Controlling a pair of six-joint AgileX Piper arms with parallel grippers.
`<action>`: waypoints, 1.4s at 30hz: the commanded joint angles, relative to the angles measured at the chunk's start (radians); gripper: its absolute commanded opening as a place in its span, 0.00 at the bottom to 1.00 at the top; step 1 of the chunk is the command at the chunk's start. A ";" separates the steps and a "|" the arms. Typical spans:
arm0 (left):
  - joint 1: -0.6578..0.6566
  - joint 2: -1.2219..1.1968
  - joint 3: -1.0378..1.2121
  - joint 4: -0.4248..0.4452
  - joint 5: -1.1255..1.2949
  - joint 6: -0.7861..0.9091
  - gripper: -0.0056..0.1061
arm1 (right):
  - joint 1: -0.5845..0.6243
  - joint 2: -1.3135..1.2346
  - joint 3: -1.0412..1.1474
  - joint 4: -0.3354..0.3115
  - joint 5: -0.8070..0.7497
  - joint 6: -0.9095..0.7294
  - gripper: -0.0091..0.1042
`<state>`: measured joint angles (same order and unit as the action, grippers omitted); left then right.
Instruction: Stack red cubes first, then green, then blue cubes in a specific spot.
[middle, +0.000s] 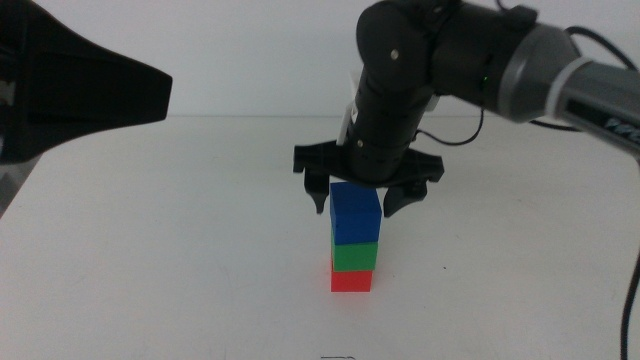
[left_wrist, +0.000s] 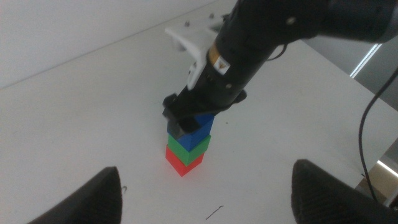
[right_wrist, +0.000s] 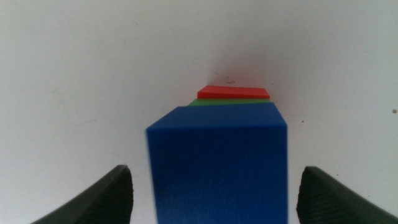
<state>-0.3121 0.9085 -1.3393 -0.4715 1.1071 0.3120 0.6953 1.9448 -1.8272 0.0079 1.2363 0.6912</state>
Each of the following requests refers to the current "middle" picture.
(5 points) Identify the blue cube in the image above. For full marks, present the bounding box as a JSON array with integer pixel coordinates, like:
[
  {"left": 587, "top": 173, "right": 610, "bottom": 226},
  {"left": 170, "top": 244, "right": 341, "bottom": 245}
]
[{"left": 329, "top": 181, "right": 383, "bottom": 246}]

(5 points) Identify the green cube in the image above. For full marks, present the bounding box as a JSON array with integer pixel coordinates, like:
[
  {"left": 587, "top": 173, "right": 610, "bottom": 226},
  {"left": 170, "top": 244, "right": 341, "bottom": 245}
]
[{"left": 330, "top": 230, "right": 380, "bottom": 273}]

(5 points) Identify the red cube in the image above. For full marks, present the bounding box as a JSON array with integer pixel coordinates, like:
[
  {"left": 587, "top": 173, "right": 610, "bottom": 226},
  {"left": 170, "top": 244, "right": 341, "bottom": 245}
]
[{"left": 330, "top": 259, "right": 374, "bottom": 294}]

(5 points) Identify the thin black cable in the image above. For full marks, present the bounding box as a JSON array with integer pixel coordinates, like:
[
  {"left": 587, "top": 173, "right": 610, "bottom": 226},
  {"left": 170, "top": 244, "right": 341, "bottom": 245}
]
[
  {"left": 528, "top": 118, "right": 581, "bottom": 133},
  {"left": 414, "top": 107, "right": 486, "bottom": 147}
]

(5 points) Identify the thick black cable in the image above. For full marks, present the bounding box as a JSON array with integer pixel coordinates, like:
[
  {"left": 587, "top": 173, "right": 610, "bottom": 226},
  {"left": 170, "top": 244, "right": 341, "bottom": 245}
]
[
  {"left": 619, "top": 247, "right": 640, "bottom": 360},
  {"left": 564, "top": 25, "right": 640, "bottom": 71}
]

